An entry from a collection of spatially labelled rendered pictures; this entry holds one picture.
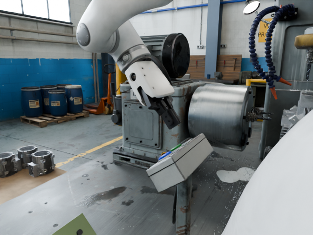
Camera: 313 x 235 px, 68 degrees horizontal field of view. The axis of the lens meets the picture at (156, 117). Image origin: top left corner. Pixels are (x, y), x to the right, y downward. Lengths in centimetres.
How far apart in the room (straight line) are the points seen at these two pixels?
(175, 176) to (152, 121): 52
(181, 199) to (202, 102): 43
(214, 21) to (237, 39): 72
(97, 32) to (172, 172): 31
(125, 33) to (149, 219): 52
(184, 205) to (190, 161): 12
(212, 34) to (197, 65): 81
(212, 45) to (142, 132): 516
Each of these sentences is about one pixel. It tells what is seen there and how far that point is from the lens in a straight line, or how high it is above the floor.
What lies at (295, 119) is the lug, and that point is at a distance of 83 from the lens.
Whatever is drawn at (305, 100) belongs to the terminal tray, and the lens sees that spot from 91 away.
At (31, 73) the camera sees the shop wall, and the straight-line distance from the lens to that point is 635.
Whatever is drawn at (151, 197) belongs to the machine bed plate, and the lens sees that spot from 84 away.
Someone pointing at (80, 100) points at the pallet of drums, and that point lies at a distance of 556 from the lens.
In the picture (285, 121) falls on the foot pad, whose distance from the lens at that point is 87.
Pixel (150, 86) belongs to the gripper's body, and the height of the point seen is 120.
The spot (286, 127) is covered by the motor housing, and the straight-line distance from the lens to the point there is 86.
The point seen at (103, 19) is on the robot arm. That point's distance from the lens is 51.
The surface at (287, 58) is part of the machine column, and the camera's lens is 114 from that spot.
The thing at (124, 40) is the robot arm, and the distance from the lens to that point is 57.
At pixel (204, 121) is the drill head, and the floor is 104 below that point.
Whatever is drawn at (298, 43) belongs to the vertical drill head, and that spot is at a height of 131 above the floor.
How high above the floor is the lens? 125
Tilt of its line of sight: 13 degrees down
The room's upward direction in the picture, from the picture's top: straight up
